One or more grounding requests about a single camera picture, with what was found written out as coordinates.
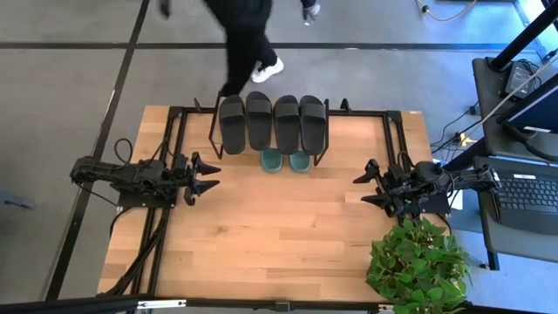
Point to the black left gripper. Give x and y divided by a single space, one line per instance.
181 176

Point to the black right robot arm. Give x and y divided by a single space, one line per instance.
471 179

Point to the person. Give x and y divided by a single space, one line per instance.
244 43

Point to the black computer monitor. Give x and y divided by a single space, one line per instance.
536 109

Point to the black aluminium crossbar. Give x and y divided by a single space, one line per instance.
87 305

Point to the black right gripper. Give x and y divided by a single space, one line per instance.
399 192

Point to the black power adapter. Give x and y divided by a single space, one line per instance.
519 78

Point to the wooden shelf black metal frame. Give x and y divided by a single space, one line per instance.
215 126

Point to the green leafy potted plant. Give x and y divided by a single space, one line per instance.
414 266

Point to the black metal rig frame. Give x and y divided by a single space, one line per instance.
362 113

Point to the black diagonal pole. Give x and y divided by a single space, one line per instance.
523 37

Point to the black slide sandal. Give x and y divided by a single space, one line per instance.
287 131
259 126
232 131
313 131

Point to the black laptop keyboard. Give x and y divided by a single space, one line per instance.
527 196

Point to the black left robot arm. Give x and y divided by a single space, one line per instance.
126 176

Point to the teal slide sandal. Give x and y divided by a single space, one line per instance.
271 162
301 162

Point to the dark grey equipment cart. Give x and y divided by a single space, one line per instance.
492 131

